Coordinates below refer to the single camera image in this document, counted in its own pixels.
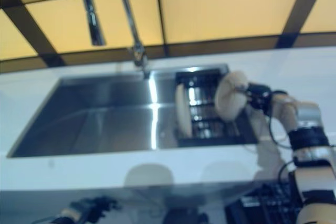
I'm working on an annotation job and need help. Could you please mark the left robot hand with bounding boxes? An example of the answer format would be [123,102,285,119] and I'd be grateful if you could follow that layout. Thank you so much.
[69,196,119,220]

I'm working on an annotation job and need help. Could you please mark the stainless steel sink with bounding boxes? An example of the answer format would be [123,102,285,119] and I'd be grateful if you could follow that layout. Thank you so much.
[6,62,260,159]

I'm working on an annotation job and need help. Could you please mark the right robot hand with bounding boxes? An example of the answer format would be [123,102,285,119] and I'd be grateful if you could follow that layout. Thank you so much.
[236,81,274,111]

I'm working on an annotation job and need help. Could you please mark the built-in dishwasher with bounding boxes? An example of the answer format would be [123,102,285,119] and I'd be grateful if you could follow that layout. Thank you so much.
[225,182,303,224]

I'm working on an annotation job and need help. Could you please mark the cream round plate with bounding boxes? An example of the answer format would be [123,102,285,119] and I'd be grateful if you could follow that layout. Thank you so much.
[214,70,250,123]
[175,83,194,137]

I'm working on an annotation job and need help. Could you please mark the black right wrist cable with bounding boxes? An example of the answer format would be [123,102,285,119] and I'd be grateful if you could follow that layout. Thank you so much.
[266,112,292,149]

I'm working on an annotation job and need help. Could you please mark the dark window frame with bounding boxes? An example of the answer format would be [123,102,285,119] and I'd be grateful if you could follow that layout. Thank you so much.
[0,0,336,74]

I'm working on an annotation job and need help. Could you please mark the black dish rack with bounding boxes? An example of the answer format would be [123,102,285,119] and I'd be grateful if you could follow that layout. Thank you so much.
[174,68,260,148]

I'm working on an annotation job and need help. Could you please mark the chrome kitchen faucet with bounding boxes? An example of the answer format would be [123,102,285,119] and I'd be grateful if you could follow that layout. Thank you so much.
[78,0,151,78]

